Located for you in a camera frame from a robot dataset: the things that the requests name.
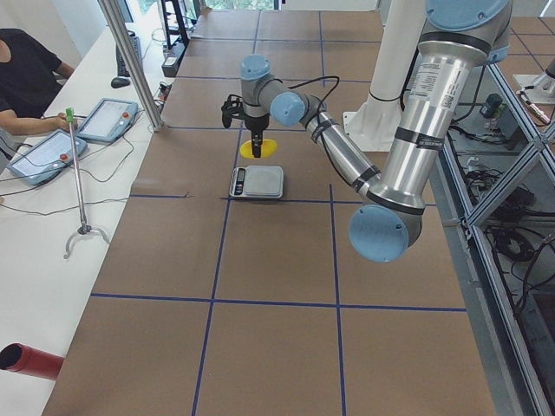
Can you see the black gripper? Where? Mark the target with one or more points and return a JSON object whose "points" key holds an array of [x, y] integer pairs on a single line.
{"points": [[256, 125]]}

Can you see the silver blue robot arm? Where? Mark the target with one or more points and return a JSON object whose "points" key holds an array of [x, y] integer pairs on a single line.
{"points": [[457, 36]]}

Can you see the silver digital kitchen scale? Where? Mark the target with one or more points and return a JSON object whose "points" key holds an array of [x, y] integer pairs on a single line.
{"points": [[257, 182]]}

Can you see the blue tape line lengthwise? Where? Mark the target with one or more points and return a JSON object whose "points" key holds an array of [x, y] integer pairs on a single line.
{"points": [[217, 268]]}

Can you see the right teach pendant tablet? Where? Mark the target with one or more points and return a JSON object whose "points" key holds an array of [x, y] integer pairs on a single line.
{"points": [[108, 121]]}

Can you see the teach pendant tablet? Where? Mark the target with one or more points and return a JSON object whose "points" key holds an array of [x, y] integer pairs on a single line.
{"points": [[45, 160], [108, 121]]}

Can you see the black computer mouse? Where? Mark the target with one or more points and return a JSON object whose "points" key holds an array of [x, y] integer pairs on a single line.
{"points": [[119, 82]]}

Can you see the metal reacher grabber stick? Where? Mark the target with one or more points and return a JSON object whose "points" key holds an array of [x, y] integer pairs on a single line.
{"points": [[85, 228]]}

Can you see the blue tape line crosswise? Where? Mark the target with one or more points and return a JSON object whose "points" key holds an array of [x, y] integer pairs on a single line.
{"points": [[323, 305]]}

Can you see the left teach pendant tablet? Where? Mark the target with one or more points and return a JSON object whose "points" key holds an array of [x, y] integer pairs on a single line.
{"points": [[45, 160]]}

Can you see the person in black shirt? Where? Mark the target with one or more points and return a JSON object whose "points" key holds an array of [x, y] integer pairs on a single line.
{"points": [[29, 84]]}

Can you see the red cylinder tube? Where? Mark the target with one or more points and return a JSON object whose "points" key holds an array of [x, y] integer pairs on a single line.
{"points": [[23, 359]]}

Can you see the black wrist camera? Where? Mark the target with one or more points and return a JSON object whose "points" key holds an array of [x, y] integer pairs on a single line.
{"points": [[232, 109]]}

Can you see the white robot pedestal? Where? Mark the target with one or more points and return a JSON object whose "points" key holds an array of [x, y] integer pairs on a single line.
{"points": [[372, 127]]}

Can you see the aluminium frame post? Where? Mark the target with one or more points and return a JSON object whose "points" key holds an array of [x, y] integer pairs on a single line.
{"points": [[118, 28]]}

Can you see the aluminium side frame rail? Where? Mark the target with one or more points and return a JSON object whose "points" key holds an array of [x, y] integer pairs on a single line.
{"points": [[496, 182]]}

